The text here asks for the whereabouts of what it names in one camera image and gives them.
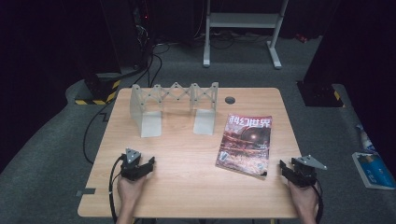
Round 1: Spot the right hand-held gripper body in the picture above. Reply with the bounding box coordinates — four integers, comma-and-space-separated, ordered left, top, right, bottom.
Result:
289, 154, 328, 188

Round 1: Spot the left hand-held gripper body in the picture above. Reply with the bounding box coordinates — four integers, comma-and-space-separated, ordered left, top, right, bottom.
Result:
120, 147, 148, 182

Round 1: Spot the translucent white expandable book rack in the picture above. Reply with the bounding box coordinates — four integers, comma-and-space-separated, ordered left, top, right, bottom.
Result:
129, 81, 219, 138

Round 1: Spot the red magazine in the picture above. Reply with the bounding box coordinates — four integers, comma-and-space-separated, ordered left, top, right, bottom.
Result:
215, 112, 274, 179

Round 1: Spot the person's left hand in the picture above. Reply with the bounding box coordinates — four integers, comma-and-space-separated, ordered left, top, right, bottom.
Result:
116, 175, 148, 206

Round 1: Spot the person's right hand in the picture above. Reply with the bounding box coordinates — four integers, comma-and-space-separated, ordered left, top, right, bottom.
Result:
288, 180, 320, 217

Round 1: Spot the grey tape strip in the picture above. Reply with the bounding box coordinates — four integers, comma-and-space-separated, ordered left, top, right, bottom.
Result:
76, 188, 96, 197

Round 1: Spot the blue and white packet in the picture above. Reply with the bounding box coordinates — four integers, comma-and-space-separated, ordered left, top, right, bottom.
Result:
351, 151, 396, 190

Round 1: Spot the black base with yellow mark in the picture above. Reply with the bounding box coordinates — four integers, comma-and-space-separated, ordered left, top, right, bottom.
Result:
296, 81, 346, 108

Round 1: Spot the black base with yellow stripes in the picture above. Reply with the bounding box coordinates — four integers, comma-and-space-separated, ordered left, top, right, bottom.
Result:
74, 73, 121, 105

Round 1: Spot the black equipment tower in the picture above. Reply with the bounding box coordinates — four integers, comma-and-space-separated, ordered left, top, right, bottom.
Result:
99, 0, 157, 71

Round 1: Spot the white metal stand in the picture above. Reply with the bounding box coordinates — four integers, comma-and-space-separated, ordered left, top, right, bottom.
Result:
203, 0, 290, 70

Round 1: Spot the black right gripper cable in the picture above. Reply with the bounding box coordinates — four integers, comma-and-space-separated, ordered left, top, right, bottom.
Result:
311, 183, 325, 224

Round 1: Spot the black floor cable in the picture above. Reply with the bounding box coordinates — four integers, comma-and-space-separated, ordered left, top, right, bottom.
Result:
82, 97, 117, 165

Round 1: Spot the black cable bundle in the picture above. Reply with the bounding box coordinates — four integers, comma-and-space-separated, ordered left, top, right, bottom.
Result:
120, 41, 172, 89

